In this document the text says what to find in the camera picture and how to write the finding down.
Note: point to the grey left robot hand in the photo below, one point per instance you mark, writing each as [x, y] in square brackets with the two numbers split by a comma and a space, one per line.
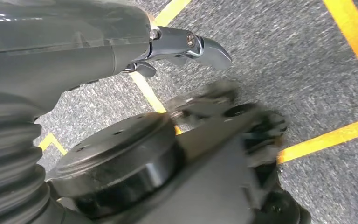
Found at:
[58, 46]

